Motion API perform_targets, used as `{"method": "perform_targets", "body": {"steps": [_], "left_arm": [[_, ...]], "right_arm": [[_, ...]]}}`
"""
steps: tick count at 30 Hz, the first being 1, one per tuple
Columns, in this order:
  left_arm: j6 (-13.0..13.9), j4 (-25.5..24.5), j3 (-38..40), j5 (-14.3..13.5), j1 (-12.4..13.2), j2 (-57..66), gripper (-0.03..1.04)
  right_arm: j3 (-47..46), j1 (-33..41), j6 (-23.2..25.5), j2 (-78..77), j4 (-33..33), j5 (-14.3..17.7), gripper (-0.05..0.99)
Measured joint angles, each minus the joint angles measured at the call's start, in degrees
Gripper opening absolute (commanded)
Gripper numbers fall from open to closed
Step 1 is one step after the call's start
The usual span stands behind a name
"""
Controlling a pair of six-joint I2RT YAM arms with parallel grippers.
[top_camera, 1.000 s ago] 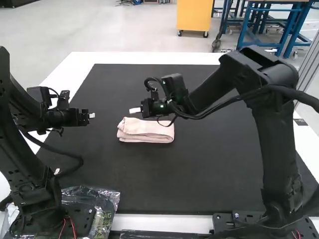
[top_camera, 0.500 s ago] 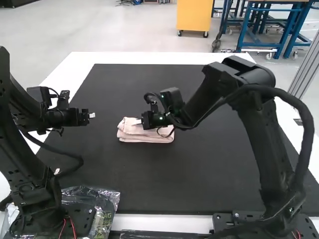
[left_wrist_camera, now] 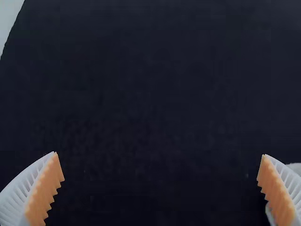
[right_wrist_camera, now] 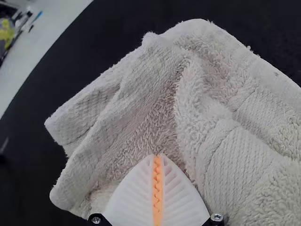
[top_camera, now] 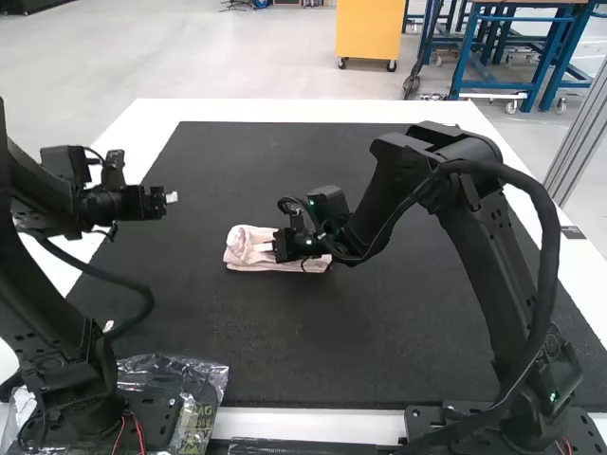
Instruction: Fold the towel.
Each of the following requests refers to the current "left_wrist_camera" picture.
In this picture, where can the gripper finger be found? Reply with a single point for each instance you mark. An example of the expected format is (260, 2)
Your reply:
(40, 188)
(277, 188)

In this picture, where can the black mat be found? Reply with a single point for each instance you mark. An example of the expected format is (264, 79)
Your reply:
(150, 82)

